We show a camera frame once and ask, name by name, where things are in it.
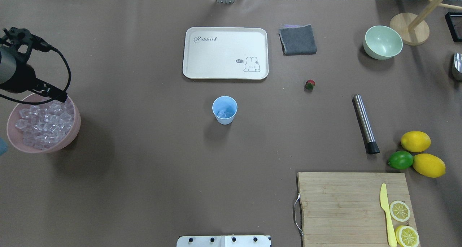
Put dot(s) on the red strawberry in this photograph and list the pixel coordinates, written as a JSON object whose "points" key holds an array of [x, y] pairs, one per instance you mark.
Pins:
{"points": [[310, 84]]}

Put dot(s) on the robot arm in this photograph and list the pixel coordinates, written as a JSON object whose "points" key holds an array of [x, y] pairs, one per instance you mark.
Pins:
{"points": [[7, 57]]}

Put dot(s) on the steel ice scoop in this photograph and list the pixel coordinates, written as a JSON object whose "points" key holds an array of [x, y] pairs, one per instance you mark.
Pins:
{"points": [[457, 67]]}

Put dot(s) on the bamboo cutting board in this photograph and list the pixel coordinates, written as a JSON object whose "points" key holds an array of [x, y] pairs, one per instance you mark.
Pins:
{"points": [[342, 209]]}

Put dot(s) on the lower yellow lemon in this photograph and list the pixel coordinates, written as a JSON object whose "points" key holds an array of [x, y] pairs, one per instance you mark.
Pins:
{"points": [[429, 165]]}

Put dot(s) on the steel muddler black tip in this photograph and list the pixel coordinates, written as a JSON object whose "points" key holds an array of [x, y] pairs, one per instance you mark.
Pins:
{"points": [[371, 146]]}

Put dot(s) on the light blue plastic cup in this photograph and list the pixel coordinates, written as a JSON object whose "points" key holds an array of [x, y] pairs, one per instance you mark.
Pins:
{"points": [[224, 102]]}

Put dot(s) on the yellow lemon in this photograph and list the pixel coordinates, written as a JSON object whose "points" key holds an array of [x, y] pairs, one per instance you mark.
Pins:
{"points": [[415, 141], [429, 165]]}

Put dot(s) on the grey folded cloth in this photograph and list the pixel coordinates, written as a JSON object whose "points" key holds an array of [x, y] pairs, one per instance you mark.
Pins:
{"points": [[297, 40]]}

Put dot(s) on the ice cubes in cup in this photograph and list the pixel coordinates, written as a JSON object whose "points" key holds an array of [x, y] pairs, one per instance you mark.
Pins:
{"points": [[225, 113]]}

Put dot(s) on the cream rabbit tray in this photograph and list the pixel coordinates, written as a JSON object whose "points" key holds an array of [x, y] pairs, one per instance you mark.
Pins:
{"points": [[236, 53]]}

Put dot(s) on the mint green bowl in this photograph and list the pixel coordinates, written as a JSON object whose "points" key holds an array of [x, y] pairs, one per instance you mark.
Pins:
{"points": [[382, 42]]}

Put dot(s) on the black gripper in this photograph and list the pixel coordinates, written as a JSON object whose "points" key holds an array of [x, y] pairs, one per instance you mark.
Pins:
{"points": [[24, 78]]}

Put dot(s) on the upper yellow lemon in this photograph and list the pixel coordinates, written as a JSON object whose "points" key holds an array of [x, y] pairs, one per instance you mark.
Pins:
{"points": [[415, 141]]}

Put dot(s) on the dark tray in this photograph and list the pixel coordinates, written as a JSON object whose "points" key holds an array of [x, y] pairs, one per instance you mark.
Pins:
{"points": [[454, 23]]}

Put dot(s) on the clear ice cubes pile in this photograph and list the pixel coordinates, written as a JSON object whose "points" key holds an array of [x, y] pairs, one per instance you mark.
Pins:
{"points": [[43, 126]]}

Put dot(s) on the yellow plastic knife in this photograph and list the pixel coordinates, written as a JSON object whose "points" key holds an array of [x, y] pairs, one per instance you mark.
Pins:
{"points": [[391, 238]]}

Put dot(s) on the lower lemon half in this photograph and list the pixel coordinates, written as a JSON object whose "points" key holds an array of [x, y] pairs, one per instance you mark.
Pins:
{"points": [[407, 236]]}

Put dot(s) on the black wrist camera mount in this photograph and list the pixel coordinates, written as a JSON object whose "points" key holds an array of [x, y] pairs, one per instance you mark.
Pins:
{"points": [[21, 42]]}

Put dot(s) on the pink bowl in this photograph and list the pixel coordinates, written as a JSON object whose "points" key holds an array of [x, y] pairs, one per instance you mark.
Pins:
{"points": [[14, 135]]}

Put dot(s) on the green lime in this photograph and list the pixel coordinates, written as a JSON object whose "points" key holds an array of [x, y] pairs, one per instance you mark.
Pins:
{"points": [[401, 160]]}

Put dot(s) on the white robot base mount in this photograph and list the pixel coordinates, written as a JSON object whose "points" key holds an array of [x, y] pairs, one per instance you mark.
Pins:
{"points": [[225, 241]]}

